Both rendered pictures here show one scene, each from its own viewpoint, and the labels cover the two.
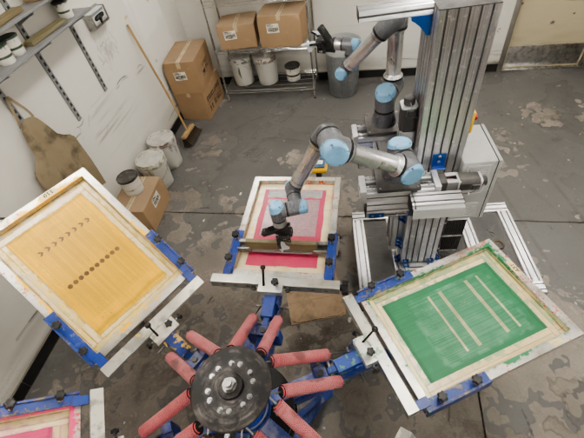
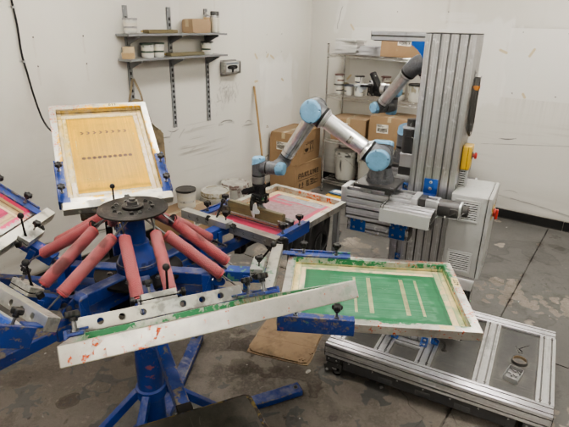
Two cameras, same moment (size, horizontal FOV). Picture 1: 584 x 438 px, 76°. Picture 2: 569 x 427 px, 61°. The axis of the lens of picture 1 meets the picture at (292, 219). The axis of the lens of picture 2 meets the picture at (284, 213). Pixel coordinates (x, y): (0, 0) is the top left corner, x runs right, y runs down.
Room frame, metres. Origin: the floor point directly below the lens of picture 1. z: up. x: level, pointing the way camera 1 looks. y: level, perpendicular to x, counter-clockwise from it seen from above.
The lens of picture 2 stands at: (-1.18, -0.90, 2.07)
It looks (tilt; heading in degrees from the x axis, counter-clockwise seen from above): 21 degrees down; 18
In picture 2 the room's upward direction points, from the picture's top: 1 degrees clockwise
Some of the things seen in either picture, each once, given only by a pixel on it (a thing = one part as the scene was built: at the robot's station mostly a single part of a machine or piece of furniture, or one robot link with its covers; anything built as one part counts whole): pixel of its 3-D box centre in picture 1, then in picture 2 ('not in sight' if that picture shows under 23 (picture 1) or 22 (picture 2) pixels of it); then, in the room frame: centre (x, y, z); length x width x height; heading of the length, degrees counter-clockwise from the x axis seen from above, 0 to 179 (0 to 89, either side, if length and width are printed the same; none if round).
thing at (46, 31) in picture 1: (45, 31); (185, 53); (3.12, 1.52, 1.77); 0.41 x 0.10 x 0.03; 159
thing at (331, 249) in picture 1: (330, 257); (290, 233); (1.18, -0.17, 0.98); 0.30 x 0.05 x 0.07; 163
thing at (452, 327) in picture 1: (436, 319); (339, 272); (0.69, -0.55, 1.05); 1.08 x 0.61 x 0.23; 103
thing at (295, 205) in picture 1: (295, 205); (276, 167); (1.31, -0.03, 1.31); 0.11 x 0.11 x 0.08; 0
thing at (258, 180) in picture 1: (288, 222); (276, 210); (1.49, 0.03, 0.97); 0.79 x 0.58 x 0.04; 163
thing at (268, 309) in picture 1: (269, 302); (213, 232); (0.96, 0.19, 1.02); 0.17 x 0.06 x 0.05; 163
